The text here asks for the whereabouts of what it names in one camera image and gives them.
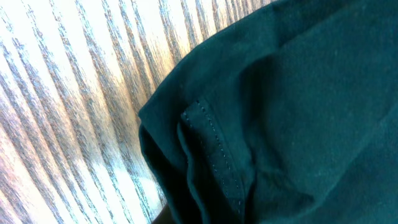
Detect black shorts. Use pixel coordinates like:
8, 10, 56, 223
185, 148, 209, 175
139, 0, 397, 223

